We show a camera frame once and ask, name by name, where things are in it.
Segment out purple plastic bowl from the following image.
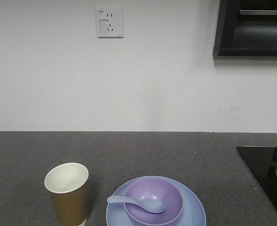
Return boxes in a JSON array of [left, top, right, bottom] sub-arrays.
[[124, 177, 184, 226]]

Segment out light blue plastic spoon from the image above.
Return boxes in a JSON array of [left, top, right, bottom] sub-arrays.
[[107, 195, 166, 214]]

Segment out brown paper cup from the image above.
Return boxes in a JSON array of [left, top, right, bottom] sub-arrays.
[[44, 162, 89, 226]]

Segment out light blue round plate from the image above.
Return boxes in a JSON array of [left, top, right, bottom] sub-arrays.
[[106, 176, 206, 226]]

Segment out black range hood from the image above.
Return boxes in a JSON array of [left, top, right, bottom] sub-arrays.
[[213, 0, 277, 57]]

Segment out black gas stove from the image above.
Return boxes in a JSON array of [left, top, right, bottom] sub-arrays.
[[237, 146, 277, 212]]

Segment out white wall socket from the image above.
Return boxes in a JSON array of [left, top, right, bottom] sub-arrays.
[[96, 8, 124, 38]]

